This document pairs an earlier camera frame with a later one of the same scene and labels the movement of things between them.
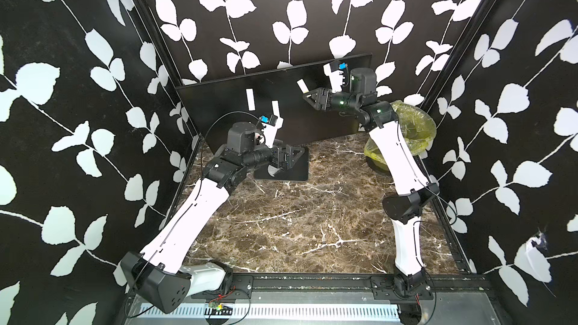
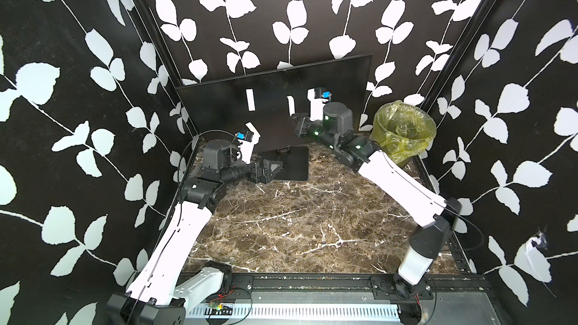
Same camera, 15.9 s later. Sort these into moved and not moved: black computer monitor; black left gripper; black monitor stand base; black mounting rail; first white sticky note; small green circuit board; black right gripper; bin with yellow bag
Moved: black right gripper; black left gripper
Not moved: bin with yellow bag; first white sticky note; black mounting rail; small green circuit board; black computer monitor; black monitor stand base
